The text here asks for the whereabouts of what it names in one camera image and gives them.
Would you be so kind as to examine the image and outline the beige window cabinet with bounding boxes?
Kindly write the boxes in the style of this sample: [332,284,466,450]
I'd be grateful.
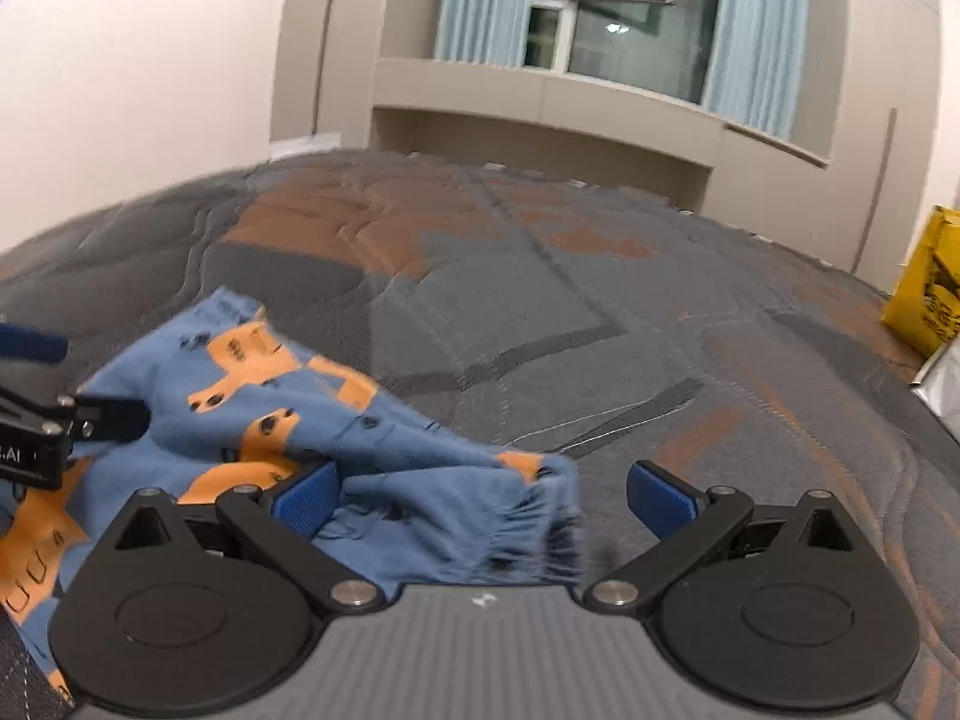
[367,56,833,215]

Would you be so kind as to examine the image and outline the blue curtain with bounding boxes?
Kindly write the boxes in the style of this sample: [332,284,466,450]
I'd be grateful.
[435,0,542,68]
[701,0,815,140]

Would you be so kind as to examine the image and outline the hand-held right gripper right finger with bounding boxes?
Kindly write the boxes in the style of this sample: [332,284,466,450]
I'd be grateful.
[585,460,863,620]

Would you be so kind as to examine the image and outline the white shopping bag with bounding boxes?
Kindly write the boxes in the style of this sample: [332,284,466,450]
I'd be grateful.
[910,336,960,445]

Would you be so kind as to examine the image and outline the white flat object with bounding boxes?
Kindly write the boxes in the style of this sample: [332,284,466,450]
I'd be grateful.
[268,133,343,160]

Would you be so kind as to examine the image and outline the window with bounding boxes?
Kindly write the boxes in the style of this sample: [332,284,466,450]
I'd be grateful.
[525,0,725,103]

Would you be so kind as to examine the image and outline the yellow shopping bag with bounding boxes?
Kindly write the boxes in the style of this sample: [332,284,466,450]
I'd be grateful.
[881,204,960,358]

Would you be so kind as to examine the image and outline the grey and orange quilted bed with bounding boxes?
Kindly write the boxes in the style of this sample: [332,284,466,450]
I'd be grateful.
[0,148,960,720]

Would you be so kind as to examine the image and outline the person's jeans leg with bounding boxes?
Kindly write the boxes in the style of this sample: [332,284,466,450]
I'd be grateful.
[0,611,76,720]

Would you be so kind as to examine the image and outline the beige wardrobe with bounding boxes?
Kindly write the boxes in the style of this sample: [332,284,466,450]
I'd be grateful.
[821,0,943,293]
[268,0,452,160]

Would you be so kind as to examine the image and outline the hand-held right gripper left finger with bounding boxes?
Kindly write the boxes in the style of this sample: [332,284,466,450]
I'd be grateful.
[112,460,387,620]

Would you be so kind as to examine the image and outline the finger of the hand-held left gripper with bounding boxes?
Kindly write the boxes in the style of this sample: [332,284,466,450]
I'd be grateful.
[0,324,70,365]
[56,394,152,445]

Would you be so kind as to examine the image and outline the blue pants with orange cars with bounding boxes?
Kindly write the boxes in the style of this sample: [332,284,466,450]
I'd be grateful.
[0,286,587,707]

